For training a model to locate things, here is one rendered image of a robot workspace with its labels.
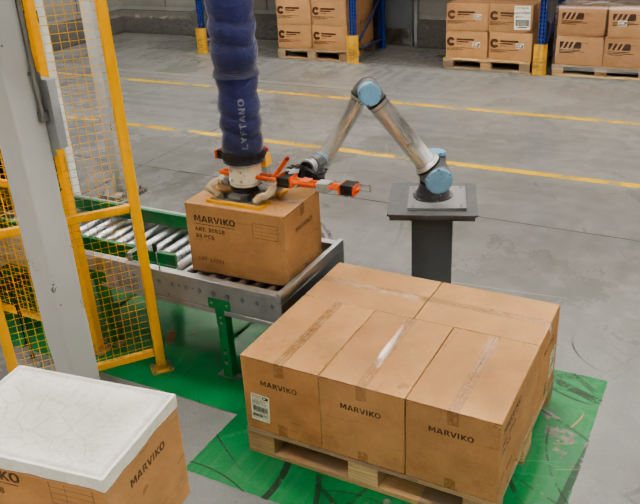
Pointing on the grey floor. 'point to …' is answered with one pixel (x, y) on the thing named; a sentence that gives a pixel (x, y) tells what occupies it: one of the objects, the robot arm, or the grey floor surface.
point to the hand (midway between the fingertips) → (290, 180)
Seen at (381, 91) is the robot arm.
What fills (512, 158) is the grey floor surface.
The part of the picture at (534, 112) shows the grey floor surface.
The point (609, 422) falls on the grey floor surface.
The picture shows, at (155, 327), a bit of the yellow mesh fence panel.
